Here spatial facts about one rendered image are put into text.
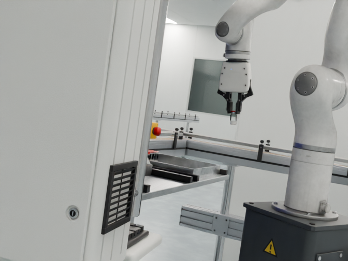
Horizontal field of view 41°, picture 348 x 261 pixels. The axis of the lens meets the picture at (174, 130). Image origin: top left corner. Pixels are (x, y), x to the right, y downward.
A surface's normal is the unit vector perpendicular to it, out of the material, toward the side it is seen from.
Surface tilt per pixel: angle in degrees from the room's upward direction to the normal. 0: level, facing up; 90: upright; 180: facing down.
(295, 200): 90
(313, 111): 128
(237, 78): 94
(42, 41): 90
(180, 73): 90
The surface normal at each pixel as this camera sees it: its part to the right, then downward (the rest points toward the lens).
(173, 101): -0.44, -0.01
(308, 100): -0.59, 0.49
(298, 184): -0.70, -0.06
